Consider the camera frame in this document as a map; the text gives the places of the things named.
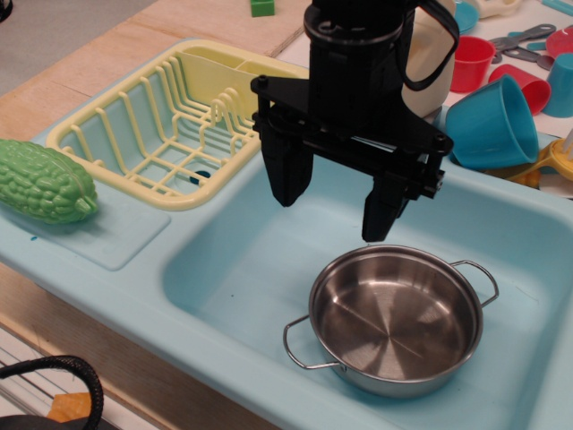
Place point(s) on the light blue toy sink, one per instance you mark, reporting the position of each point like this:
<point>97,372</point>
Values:
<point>220,291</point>

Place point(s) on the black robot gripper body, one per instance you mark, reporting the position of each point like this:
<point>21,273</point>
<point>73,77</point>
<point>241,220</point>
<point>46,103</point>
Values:
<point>350,108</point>

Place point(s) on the yellow plastic drying rack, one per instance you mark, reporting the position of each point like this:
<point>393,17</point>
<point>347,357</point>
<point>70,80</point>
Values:
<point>176,130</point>

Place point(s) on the red plastic plate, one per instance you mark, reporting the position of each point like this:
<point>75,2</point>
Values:
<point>560,42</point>

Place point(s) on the green toy bitter gourd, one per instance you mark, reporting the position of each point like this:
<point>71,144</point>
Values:
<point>44,184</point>

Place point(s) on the large blue plastic cup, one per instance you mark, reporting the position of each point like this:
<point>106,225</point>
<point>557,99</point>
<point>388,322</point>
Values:
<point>493,127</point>

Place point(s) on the grey toy utensil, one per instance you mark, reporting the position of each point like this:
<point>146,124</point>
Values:
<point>510,46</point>

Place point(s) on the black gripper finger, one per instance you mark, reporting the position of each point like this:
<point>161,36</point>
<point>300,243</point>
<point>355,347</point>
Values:
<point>383,205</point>
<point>288,162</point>

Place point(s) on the red plastic cup lying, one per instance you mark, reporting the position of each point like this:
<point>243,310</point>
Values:
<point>536,91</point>

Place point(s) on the yellow toy utensil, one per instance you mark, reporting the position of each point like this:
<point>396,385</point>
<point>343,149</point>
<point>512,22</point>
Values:
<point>557,155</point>

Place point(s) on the cream toy item top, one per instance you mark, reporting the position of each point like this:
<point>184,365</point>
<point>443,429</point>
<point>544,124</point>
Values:
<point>491,8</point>

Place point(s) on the blue plastic cup right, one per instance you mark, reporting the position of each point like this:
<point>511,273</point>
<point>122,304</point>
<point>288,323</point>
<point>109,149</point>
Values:
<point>560,81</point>

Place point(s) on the blue plastic plate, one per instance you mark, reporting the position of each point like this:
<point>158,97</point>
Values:
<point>466,16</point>

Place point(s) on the stainless steel two-handled pot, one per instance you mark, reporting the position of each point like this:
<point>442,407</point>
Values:
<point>396,321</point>

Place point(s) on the green toy block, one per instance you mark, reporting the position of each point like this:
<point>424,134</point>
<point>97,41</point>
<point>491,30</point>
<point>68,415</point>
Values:
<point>262,8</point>

